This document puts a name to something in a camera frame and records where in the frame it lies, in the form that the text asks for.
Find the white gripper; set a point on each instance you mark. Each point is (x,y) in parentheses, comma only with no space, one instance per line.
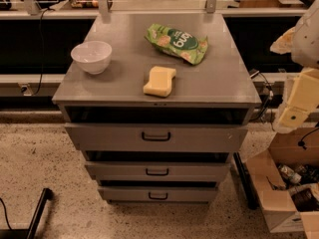
(307,44)

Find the grey bottom drawer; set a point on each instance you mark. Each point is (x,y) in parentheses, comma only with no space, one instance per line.
(157,194)

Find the grey drawer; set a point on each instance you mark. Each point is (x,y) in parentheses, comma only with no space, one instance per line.
(156,171)
(157,194)
(155,137)

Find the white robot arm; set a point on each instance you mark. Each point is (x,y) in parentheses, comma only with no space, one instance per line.
(302,41)

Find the grey metal drawer cabinet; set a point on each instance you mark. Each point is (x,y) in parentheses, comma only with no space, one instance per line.
(217,92)

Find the grey middle drawer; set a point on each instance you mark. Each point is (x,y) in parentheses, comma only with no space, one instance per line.
(156,171)

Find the grey top drawer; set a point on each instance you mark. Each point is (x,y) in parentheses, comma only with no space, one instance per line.
(155,137)

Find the cardboard box with junk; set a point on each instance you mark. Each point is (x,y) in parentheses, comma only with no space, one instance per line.
(300,146)

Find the black bar on floor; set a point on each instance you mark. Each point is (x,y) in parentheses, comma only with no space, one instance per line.
(244,175)

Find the green snack bag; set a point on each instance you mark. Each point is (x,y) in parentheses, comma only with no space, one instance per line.
(177,43)

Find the yellow sponge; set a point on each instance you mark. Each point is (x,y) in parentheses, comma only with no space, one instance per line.
(160,81)

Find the white bowl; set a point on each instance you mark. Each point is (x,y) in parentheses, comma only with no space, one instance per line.
(92,57)

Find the black chair leg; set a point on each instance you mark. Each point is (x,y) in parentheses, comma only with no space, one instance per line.
(30,231)

